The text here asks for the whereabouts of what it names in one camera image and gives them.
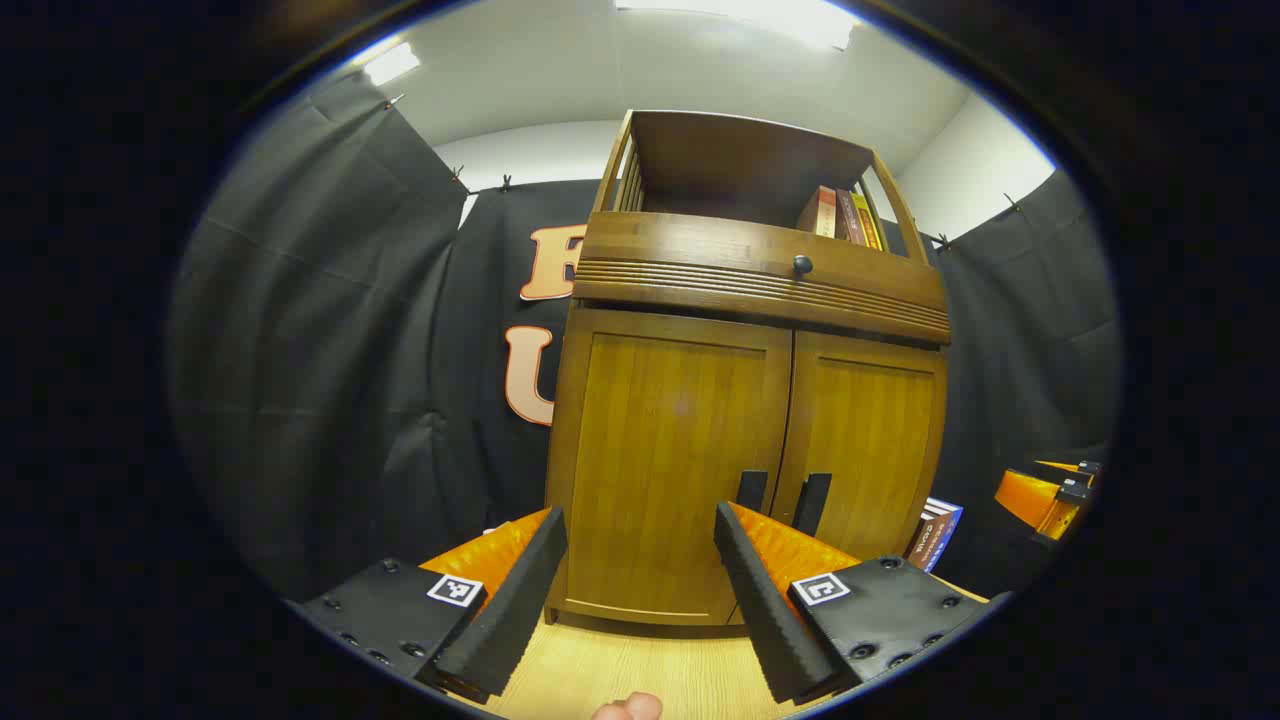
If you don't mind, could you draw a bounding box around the black backdrop cloth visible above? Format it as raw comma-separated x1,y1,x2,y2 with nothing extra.
168,70,1121,601

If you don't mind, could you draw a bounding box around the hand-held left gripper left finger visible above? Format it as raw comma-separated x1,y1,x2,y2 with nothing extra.
285,505,569,706

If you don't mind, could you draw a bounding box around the wooden drawer with black knob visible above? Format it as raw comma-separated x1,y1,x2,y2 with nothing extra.
573,212,951,346

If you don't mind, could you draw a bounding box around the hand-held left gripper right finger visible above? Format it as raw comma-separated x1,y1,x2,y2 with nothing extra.
713,500,1013,706

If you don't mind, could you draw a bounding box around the blue and white box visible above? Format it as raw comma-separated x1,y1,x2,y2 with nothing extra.
905,497,964,573

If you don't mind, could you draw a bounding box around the wooden double-door shoe cabinet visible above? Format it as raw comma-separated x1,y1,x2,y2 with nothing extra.
545,108,953,641

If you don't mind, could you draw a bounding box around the wooden cabinet door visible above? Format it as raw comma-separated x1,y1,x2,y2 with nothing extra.
770,330,949,566
547,306,796,629

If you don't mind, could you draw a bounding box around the brown book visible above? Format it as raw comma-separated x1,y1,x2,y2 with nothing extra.
797,186,839,239

